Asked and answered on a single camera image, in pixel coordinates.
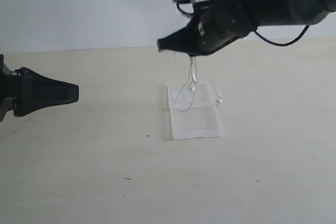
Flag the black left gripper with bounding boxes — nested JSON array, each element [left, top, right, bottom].
[[1, 54, 79, 122]]

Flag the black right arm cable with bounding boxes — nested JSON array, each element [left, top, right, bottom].
[[253, 24, 310, 46]]

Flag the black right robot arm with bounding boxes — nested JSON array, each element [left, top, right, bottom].
[[157, 0, 335, 57]]

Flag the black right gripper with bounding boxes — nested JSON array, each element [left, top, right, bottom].
[[156, 0, 257, 57]]

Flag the white wired earphones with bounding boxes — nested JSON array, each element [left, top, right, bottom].
[[173, 52, 224, 113]]

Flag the clear plastic storage box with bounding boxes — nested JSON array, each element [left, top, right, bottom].
[[159, 82, 224, 141]]

